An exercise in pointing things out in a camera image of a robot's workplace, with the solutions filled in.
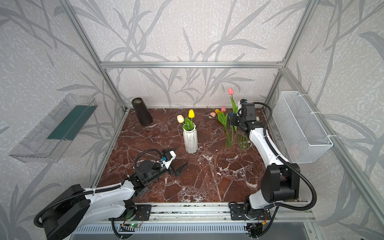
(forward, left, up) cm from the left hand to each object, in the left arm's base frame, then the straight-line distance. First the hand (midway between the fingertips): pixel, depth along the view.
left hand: (184, 152), depth 76 cm
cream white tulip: (+12, +2, +13) cm, 17 cm away
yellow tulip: (+16, -3, +11) cm, 20 cm away
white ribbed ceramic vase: (+9, -3, -3) cm, 10 cm away
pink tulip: (+26, -29, +5) cm, 39 cm away
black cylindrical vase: (+33, +32, -10) cm, 47 cm away
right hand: (+24, -28, +5) cm, 37 cm away
